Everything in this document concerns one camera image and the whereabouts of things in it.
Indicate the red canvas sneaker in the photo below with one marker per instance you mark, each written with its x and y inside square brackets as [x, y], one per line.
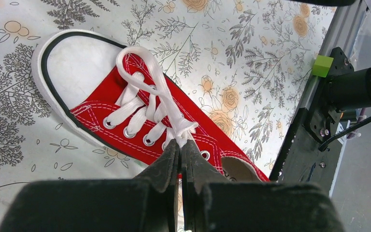
[118, 97]

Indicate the green cube on rail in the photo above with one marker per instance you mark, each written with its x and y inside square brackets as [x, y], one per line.
[321, 66]

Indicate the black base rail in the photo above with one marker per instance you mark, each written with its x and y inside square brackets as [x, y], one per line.
[299, 159]

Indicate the floral patterned table mat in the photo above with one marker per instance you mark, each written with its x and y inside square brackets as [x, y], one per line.
[243, 62]

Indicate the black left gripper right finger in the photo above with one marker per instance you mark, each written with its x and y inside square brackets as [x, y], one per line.
[204, 192]

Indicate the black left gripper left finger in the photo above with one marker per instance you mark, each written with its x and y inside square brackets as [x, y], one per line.
[161, 209]

